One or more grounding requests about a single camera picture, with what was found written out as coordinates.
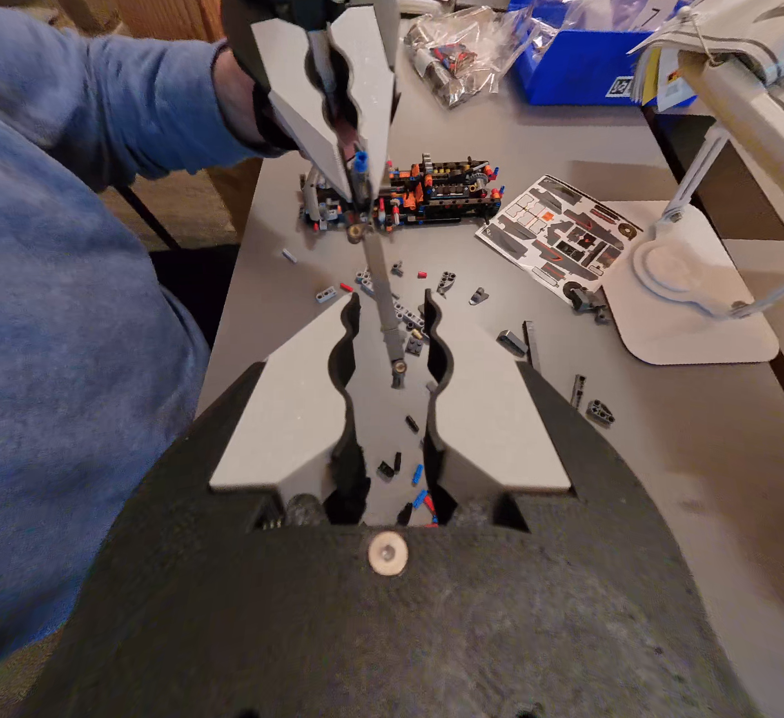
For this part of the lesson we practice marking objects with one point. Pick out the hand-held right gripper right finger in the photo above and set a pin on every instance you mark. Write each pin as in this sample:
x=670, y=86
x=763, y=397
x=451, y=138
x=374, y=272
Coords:
x=496, y=424

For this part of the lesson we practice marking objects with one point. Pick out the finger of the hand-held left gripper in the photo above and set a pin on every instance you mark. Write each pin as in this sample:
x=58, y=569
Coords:
x=373, y=75
x=288, y=75

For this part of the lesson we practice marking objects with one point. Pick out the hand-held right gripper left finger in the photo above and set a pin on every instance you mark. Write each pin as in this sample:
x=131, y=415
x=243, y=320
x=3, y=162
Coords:
x=282, y=424

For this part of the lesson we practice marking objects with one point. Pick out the grey lego connector blue pin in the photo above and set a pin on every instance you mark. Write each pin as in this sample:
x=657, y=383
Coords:
x=360, y=167

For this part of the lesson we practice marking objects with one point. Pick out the lego car chassis assembly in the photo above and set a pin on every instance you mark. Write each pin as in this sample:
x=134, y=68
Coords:
x=429, y=191

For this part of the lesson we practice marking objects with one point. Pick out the long dark grey lego beam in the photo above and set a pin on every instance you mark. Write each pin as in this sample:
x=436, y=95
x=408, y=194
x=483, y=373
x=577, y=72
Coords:
x=383, y=295

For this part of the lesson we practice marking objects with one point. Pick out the black lego pin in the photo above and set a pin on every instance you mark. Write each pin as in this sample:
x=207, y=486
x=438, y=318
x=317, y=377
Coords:
x=412, y=423

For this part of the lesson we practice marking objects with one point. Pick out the dark grey lego wedge panel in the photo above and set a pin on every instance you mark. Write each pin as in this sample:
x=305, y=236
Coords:
x=511, y=341

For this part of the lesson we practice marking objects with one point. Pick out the long dark grey lego plate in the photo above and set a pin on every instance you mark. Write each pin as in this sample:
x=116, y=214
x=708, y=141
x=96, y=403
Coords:
x=531, y=344

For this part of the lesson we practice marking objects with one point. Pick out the dark grey curved lego half-beam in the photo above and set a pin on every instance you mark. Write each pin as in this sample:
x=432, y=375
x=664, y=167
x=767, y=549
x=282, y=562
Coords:
x=600, y=413

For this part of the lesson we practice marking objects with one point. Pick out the black square lego plate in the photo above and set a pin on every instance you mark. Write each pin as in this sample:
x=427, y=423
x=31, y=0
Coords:
x=415, y=346

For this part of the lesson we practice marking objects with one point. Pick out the shiny grey curved lego piece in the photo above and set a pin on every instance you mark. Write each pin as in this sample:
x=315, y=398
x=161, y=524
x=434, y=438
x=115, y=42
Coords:
x=479, y=297

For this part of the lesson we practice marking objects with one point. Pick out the light grey double lego beam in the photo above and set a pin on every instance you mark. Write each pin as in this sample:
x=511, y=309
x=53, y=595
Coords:
x=326, y=294

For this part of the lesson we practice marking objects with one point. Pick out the long light grey lego beam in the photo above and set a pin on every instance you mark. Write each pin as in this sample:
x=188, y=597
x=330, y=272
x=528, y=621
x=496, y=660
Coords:
x=409, y=315

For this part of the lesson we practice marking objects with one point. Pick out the dark grey cross-hole lego beam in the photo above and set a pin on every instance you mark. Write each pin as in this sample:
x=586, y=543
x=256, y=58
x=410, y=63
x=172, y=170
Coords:
x=446, y=282

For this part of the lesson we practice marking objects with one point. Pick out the light grey L-shaped lego beam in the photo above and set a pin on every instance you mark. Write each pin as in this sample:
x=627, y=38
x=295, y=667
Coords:
x=364, y=278

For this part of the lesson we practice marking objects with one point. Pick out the light grey lego axle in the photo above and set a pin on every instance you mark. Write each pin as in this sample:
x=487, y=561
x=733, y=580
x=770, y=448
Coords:
x=289, y=256

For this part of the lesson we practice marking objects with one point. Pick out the person's left hand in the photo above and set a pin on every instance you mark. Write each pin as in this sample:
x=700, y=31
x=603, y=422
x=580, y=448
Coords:
x=236, y=99

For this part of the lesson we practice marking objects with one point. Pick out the clear plastic bags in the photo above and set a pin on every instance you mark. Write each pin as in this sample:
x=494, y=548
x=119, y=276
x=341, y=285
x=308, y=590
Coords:
x=465, y=57

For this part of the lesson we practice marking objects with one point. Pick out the sticker sheet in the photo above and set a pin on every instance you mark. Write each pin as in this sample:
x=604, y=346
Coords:
x=557, y=234

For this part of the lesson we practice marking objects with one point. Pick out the blue plastic bin white tag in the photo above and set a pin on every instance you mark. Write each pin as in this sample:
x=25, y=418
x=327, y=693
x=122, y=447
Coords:
x=576, y=63

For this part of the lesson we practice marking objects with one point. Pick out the person's blue clothed torso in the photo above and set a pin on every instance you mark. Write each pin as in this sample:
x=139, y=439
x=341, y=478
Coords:
x=79, y=393

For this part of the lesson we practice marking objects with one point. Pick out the white desk stand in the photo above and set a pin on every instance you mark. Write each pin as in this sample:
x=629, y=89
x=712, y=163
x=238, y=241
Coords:
x=692, y=314

